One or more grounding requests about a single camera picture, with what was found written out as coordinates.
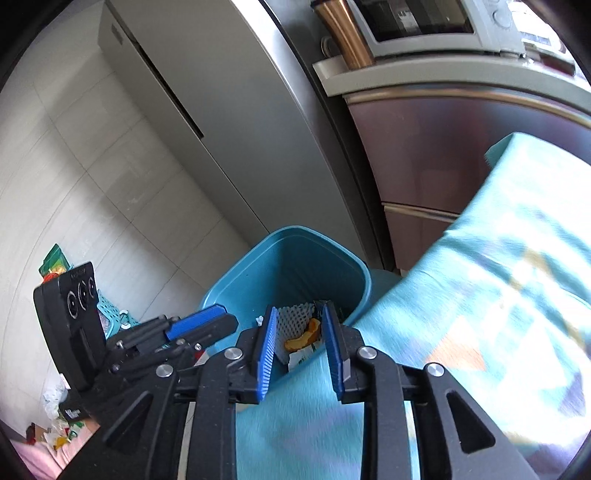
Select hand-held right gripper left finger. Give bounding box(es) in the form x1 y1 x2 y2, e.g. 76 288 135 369
60 305 280 480

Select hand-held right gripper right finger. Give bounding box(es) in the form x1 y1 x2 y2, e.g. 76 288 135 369
322 300 541 480

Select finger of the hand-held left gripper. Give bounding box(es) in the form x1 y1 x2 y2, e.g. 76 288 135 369
95 344 206 393
107 303 239 354

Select yellow fruit peel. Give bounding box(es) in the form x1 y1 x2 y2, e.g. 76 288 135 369
285 318 321 352

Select white foam fruit net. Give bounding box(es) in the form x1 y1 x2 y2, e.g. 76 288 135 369
276 301 324 365

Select blue plastic trash bin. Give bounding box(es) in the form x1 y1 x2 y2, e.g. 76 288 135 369
199 225 373 377

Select white paper wrapper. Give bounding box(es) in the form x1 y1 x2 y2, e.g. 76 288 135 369
288 344 320 371

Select teal plastic basket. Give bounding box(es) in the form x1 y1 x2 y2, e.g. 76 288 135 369
95 290 144 335

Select crumpled white plastic bag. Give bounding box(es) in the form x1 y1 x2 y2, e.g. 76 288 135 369
41 381 70 418

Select red and green bag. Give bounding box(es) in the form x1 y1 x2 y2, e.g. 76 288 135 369
39 244 70 283

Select colourful floor wrappers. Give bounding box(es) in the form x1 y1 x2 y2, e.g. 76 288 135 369
25 420 93 450

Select teal blanket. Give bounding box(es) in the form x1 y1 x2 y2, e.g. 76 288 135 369
233 131 591 480

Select grey refrigerator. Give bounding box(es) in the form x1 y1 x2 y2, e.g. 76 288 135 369
97 0 384 271

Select brown kitchen cabinet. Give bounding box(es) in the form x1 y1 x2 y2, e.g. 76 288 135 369
314 46 591 273

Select copper metal flask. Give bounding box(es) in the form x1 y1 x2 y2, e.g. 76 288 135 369
310 0 375 68

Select white microwave oven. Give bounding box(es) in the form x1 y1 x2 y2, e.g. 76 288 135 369
346 0 541 58

